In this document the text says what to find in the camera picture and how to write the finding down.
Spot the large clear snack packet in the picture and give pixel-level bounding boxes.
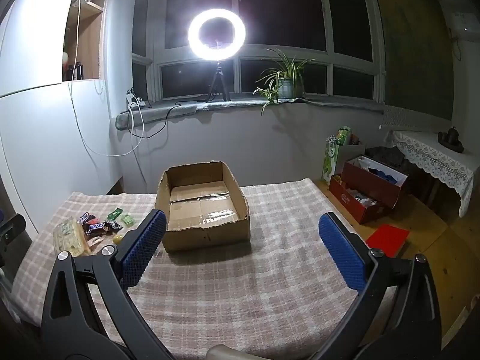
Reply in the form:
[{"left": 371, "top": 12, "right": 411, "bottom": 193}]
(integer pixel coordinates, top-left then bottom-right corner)
[{"left": 52, "top": 217, "right": 92, "bottom": 257}]

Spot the large red box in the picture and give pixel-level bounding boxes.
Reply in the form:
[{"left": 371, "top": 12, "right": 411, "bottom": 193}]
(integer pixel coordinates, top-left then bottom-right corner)
[{"left": 343, "top": 155, "right": 409, "bottom": 209}]

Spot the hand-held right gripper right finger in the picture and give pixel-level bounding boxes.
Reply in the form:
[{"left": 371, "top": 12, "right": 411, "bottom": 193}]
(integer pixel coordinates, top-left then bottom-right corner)
[{"left": 318, "top": 212, "right": 443, "bottom": 360}]

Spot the grey box with packets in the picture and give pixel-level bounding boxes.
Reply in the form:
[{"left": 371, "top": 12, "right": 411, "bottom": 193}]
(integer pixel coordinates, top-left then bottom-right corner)
[{"left": 337, "top": 127, "right": 366, "bottom": 175}]

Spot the white wall device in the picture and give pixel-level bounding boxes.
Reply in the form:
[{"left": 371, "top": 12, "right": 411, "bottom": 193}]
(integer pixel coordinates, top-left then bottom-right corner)
[{"left": 448, "top": 11, "right": 478, "bottom": 40}]

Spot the olive curtain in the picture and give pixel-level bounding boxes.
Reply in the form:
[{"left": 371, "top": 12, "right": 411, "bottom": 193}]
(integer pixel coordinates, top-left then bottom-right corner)
[{"left": 375, "top": 0, "right": 455, "bottom": 121}]

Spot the side table with lace cloth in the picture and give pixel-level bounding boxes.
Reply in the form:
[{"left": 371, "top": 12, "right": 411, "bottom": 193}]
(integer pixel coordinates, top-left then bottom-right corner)
[{"left": 386, "top": 130, "right": 475, "bottom": 218}]

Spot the grey windowsill cloth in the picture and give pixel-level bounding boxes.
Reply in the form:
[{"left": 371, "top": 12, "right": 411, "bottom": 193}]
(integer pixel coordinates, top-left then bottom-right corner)
[{"left": 115, "top": 95, "right": 385, "bottom": 131}]

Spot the wooden shelf niche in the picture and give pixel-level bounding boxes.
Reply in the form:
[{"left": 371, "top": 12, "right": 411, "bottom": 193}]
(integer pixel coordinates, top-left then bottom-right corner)
[{"left": 62, "top": 0, "right": 109, "bottom": 82}]

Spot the white cable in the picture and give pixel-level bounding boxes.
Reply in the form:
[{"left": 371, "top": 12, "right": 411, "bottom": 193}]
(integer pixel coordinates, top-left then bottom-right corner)
[{"left": 67, "top": 0, "right": 145, "bottom": 158}]

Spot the white ring light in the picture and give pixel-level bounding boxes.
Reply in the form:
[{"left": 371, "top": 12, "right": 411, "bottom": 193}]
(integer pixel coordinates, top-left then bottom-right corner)
[{"left": 187, "top": 7, "right": 247, "bottom": 61}]

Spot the cardboard box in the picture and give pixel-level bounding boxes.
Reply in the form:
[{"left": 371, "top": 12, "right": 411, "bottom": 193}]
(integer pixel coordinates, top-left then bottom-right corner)
[{"left": 154, "top": 160, "right": 251, "bottom": 253}]

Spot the black cable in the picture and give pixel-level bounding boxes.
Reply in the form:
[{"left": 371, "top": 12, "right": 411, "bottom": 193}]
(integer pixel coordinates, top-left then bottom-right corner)
[{"left": 129, "top": 99, "right": 211, "bottom": 140}]

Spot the window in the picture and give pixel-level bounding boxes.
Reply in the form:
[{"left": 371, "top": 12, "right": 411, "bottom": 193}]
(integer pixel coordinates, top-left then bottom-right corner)
[{"left": 131, "top": 0, "right": 387, "bottom": 103}]

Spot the potted spider plant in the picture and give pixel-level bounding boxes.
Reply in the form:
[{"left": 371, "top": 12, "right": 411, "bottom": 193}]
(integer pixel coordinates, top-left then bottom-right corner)
[{"left": 253, "top": 47, "right": 317, "bottom": 115}]

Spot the red flat box lid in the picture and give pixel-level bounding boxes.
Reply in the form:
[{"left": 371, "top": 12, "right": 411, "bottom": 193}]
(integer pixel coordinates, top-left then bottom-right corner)
[{"left": 364, "top": 224, "right": 410, "bottom": 259}]

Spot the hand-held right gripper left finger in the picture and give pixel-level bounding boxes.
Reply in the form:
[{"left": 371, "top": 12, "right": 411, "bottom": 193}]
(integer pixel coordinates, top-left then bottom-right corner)
[{"left": 40, "top": 209, "right": 171, "bottom": 360}]

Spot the black tripod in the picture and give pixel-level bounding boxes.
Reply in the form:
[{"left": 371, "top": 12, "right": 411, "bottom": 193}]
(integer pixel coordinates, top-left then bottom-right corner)
[{"left": 205, "top": 60, "right": 232, "bottom": 103}]

